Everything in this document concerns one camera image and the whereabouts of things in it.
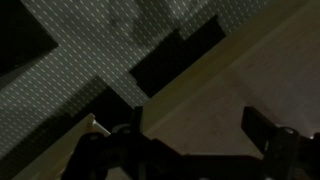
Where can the black box stool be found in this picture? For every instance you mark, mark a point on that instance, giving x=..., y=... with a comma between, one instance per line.
x=16, y=30

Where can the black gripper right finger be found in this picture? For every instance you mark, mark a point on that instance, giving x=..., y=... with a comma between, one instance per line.
x=258, y=128

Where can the large wooden bed drawer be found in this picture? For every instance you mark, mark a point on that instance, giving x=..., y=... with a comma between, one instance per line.
x=233, y=83

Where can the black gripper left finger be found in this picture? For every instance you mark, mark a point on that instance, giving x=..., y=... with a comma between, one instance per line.
x=137, y=120

